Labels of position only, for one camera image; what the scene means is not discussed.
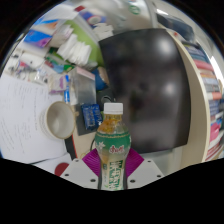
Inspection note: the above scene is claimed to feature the black monitor stand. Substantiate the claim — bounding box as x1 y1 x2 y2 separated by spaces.
96 89 116 109

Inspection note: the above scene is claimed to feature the printed white paper sheet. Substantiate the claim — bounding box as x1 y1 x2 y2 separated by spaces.
0 74 68 165

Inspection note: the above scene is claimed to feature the blue circuit board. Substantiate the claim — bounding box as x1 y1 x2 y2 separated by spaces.
80 103 103 132

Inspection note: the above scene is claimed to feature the stack of white napkins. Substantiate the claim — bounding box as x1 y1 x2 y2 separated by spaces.
56 33 93 66

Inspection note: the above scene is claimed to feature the clear plastic bag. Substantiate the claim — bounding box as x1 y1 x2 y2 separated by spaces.
71 66 98 106

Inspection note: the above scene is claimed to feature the small purple-tinted plastic bag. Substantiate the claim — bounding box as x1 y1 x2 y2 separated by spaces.
48 73 70 95

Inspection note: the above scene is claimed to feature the black computer monitor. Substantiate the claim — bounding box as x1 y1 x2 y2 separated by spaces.
98 28 192 155

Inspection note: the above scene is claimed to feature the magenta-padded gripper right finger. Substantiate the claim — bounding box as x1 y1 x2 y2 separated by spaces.
126 148 166 191

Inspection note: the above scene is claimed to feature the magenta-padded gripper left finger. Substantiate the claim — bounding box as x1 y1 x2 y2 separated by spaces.
59 148 103 191

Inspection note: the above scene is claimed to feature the green-labelled clear drink bottle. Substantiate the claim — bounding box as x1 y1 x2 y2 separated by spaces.
94 102 132 192

